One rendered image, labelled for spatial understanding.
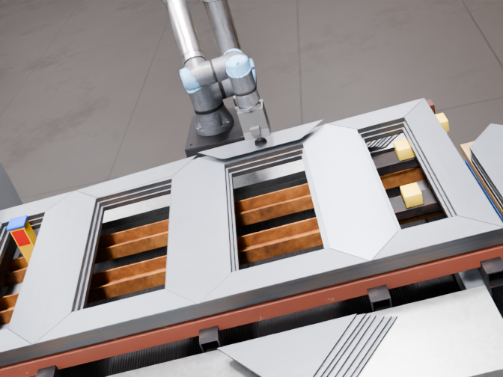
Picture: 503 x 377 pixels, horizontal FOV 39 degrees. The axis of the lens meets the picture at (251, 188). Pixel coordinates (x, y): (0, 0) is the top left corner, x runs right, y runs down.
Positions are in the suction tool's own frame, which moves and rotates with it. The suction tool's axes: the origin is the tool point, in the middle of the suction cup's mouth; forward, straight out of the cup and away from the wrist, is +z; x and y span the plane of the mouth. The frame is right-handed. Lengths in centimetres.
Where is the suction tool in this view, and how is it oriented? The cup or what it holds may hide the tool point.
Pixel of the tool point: (261, 145)
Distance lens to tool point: 238.3
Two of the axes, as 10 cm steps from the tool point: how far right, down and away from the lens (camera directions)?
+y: 9.7, -2.0, -1.6
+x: 0.2, -5.5, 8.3
